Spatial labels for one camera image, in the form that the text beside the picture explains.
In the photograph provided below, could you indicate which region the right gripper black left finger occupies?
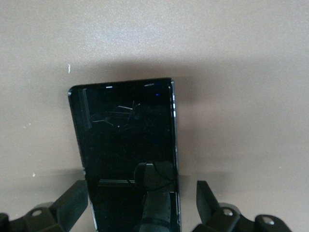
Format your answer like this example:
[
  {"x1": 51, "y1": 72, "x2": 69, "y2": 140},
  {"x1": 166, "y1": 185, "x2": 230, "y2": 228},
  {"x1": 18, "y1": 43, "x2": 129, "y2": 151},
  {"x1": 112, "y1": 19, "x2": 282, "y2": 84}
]
[{"x1": 0, "y1": 180, "x2": 89, "y2": 232}]

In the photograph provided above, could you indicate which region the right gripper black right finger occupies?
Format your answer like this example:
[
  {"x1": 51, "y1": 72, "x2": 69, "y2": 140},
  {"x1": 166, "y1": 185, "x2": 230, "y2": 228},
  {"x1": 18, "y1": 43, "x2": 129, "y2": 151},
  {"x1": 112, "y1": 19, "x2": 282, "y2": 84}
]
[{"x1": 193, "y1": 180, "x2": 293, "y2": 232}]

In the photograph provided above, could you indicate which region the black smartphone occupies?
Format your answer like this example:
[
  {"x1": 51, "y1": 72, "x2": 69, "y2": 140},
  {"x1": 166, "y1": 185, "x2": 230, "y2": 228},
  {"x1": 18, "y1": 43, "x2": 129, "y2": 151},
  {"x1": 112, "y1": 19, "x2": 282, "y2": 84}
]
[{"x1": 67, "y1": 77, "x2": 182, "y2": 232}]

